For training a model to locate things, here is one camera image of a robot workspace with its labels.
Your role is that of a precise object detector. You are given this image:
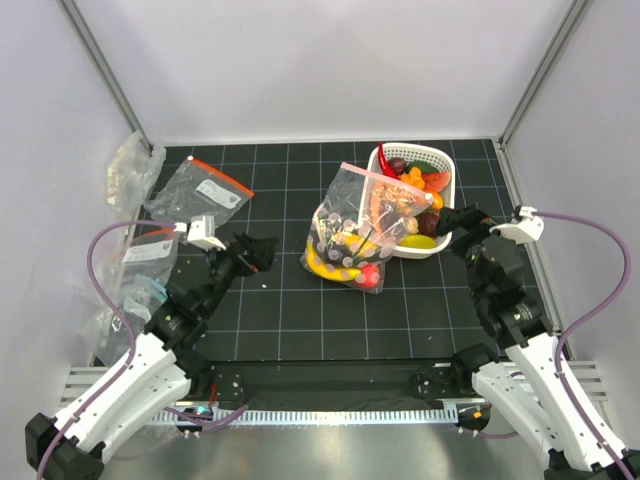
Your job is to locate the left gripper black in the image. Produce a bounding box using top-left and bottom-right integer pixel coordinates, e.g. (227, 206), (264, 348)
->
(201, 230), (277, 317)

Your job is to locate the yellow toy banana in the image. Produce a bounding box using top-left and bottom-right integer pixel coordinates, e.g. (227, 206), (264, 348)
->
(304, 241), (361, 282)

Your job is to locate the green toy scallion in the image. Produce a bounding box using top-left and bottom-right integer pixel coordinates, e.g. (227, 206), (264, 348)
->
(327, 230), (381, 267)

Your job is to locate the clear pink-dotted zip bag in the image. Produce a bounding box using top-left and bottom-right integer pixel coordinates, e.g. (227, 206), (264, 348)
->
(301, 162), (433, 294)

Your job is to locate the red toy strawberry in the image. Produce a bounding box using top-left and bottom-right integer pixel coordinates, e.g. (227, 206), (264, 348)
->
(355, 264), (382, 290)

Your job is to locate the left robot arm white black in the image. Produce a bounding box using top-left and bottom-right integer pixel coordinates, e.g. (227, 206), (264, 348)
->
(25, 233), (278, 479)

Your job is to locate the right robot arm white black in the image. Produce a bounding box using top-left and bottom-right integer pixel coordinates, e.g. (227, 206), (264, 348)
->
(436, 205), (639, 479)

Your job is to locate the orange-zip bag upper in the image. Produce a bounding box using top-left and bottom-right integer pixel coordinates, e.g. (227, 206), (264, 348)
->
(144, 156), (254, 227)

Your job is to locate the orange-zip bag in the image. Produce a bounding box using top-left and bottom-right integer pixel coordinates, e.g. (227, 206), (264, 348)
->
(72, 229), (179, 305)
(144, 156), (254, 227)

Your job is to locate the orange-zip bag lower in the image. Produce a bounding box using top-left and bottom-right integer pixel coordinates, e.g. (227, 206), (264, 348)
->
(72, 229), (179, 305)

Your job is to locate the blue-zip clear bag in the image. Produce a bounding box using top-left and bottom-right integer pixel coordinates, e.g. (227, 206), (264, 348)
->
(80, 274), (168, 366)

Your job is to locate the dark red toy plum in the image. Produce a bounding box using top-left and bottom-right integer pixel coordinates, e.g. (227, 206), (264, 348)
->
(418, 212), (439, 238)

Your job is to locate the orange toy bell pepper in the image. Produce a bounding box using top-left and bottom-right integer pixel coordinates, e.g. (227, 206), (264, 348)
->
(400, 167), (425, 190)

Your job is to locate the white perforated plastic basket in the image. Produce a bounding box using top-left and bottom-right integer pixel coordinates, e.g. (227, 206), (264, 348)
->
(382, 142), (456, 260)

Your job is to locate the red toy chili pepper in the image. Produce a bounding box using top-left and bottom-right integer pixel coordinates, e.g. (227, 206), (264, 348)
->
(377, 143), (399, 180)

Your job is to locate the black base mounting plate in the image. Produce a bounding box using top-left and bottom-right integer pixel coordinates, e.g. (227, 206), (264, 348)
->
(185, 359), (485, 412)

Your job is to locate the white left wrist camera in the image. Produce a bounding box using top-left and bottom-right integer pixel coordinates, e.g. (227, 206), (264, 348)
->
(187, 214), (226, 251)

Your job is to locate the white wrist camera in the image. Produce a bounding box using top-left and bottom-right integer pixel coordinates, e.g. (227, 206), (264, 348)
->
(187, 214), (226, 251)
(489, 206), (544, 245)

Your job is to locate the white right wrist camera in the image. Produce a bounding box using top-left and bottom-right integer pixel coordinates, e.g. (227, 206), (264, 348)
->
(489, 206), (544, 245)

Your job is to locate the crumpled clear bag at wall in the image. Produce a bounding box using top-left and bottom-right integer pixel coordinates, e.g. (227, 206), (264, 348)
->
(105, 131), (166, 218)

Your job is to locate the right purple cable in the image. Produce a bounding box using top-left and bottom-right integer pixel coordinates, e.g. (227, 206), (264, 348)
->
(459, 210), (640, 480)

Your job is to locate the purple cable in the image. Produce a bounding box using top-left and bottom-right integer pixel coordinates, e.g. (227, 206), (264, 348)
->
(459, 210), (640, 480)
(35, 219), (251, 480)

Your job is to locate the perforated aluminium rail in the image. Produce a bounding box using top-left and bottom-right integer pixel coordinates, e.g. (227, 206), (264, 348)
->
(146, 406), (459, 427)

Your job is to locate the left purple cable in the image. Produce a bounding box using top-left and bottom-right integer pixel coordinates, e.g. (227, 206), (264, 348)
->
(35, 219), (251, 480)

